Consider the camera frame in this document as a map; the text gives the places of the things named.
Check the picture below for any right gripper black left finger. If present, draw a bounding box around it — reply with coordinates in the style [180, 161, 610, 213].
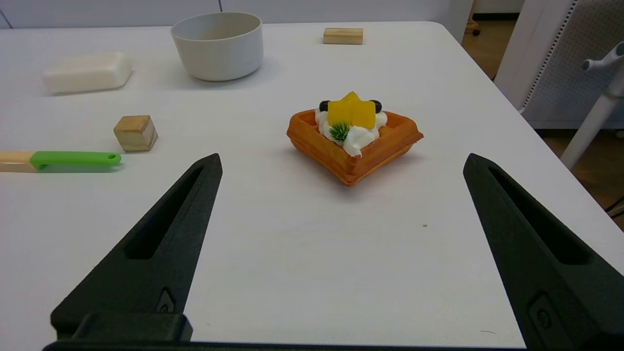
[51, 153, 223, 340]

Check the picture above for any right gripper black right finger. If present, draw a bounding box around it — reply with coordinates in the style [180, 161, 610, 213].
[463, 153, 624, 351]

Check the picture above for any beige round bowl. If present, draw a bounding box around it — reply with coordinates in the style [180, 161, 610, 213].
[170, 12, 264, 82]

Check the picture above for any small wooden cube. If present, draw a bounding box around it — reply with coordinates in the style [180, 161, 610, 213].
[114, 115, 159, 152]

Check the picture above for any white side desk leg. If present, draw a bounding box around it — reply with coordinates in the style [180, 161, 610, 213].
[560, 61, 624, 171]

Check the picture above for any white rectangular soap block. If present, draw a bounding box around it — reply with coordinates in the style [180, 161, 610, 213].
[42, 52, 133, 95]

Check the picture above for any white pegboard panel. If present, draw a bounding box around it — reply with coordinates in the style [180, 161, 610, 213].
[494, 0, 624, 130]

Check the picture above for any toy waffle with fruit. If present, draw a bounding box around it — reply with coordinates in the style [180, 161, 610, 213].
[286, 91, 424, 187]

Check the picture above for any chair leg with caster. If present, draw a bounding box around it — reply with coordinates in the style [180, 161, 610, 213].
[465, 0, 482, 38]

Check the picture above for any flat wooden block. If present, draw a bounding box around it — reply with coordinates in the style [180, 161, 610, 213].
[323, 27, 364, 45]

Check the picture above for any black floor cable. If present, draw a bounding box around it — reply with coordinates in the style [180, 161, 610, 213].
[604, 195, 624, 218]

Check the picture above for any pasta spoon with green handle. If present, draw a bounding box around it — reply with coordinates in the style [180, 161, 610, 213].
[0, 151, 122, 173]

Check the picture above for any grey desk crank handle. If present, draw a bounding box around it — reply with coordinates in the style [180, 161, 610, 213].
[582, 41, 624, 73]

